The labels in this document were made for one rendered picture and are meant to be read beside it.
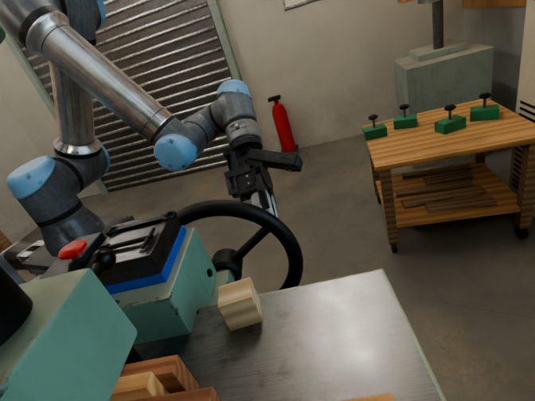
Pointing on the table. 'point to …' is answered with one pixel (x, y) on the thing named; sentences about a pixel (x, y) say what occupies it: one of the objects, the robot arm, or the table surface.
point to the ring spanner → (141, 223)
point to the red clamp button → (72, 249)
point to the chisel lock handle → (102, 261)
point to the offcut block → (240, 304)
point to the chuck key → (131, 242)
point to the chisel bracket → (66, 342)
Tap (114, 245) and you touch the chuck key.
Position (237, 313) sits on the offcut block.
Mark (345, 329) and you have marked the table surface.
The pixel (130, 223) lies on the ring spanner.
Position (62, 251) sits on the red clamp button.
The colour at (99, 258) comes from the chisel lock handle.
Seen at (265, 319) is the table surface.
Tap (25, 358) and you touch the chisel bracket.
